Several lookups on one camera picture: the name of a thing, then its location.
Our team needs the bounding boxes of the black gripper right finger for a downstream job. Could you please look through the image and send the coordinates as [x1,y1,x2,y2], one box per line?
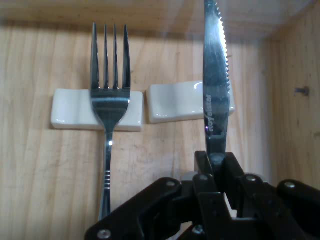
[214,151,320,240]

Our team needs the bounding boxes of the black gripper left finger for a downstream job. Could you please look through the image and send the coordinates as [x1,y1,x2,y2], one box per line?
[83,150,234,240]

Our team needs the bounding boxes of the steel serrated table knife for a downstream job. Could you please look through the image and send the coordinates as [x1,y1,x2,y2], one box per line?
[202,0,232,161]

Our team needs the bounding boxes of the white ceramic cutlery rest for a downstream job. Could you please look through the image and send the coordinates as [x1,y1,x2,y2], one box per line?
[145,80,237,125]
[50,87,145,133]

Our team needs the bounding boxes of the light wooden drawer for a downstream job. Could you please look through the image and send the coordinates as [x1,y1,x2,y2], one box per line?
[0,0,320,240]

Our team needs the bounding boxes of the steel fork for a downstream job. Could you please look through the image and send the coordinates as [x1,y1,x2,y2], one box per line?
[89,22,132,222]

